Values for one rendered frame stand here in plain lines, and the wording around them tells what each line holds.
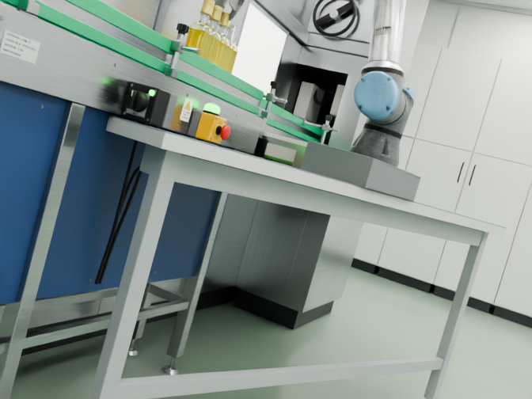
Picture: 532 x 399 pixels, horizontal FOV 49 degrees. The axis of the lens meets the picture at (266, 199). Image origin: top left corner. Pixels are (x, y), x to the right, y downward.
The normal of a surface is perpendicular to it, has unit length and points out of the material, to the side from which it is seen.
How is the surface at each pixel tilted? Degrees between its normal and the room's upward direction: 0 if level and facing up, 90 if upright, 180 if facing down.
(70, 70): 90
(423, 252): 90
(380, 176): 90
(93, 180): 90
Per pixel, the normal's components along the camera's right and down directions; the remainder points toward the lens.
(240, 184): 0.66, 0.23
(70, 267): 0.88, 0.28
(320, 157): -0.70, -0.15
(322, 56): -0.38, -0.04
